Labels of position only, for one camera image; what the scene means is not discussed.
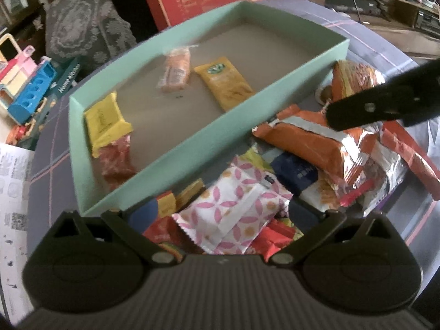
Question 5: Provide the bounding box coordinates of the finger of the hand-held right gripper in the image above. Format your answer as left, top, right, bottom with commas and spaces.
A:
325, 60, 440, 132

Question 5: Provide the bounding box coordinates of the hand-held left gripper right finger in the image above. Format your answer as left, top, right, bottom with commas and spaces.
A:
268, 199, 396, 266

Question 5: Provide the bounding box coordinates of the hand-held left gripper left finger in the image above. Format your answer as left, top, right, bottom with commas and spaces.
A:
51, 197, 176, 269

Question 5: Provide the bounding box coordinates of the orange white cracker packet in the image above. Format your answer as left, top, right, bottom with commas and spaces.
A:
299, 179, 344, 214

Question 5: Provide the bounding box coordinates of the orange crinkled snack packet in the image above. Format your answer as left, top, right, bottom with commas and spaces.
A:
330, 60, 389, 104

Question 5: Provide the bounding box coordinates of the red rainbow candy packet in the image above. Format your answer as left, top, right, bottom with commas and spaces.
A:
158, 242, 186, 258

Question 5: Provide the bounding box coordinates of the large orange snack bag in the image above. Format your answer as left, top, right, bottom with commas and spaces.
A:
252, 105, 382, 186

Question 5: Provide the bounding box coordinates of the pink patterned white packet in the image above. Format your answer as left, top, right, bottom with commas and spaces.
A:
172, 165, 293, 255

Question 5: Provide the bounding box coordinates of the teal cardboard box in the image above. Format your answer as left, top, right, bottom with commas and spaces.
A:
69, 0, 350, 215

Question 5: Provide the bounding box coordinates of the yellow green snack packet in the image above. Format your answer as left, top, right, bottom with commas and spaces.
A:
234, 144, 276, 172

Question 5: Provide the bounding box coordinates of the small yellow candy packet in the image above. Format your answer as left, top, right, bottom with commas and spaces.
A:
156, 192, 177, 217

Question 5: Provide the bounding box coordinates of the red snack packet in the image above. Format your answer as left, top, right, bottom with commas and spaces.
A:
254, 220, 305, 262
142, 218, 186, 248

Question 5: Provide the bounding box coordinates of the brown jelly cup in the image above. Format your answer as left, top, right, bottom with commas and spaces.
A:
314, 84, 334, 105

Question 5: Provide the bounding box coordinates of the navy snack packet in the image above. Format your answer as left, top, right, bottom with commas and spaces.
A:
273, 151, 324, 193

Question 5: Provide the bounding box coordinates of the yellow striped candy packet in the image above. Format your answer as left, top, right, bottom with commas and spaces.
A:
175, 179, 205, 210

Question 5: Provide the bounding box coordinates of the red clear candy packet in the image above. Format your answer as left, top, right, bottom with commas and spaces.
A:
98, 134, 138, 189

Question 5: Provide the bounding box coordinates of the red foil snack bag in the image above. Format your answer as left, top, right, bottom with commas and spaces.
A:
378, 122, 440, 202

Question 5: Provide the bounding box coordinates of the grey plaid blanket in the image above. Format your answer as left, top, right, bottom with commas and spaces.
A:
27, 0, 440, 282

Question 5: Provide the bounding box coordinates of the yellow square snack packet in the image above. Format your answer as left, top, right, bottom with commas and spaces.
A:
83, 91, 134, 159

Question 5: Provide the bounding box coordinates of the cluttered shelf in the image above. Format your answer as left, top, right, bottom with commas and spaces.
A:
325, 0, 440, 38

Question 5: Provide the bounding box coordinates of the white instruction sheet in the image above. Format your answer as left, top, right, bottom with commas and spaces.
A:
0, 142, 42, 317

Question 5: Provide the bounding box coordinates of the yellow snack bar packet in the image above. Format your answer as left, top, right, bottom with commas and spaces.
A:
193, 56, 255, 112

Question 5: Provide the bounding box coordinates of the clear wrapped bread packet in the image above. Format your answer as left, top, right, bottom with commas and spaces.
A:
156, 45, 193, 93

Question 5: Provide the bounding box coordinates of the small red toy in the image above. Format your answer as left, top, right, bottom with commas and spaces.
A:
7, 124, 42, 145

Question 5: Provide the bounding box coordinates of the teal toy packaging box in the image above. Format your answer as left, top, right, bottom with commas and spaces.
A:
45, 57, 83, 111

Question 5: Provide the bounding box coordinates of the pastel toy kitchen playset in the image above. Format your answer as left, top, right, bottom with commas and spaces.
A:
0, 32, 57, 126

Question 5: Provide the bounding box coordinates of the grey lace cloth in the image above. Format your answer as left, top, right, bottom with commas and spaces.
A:
45, 0, 138, 66

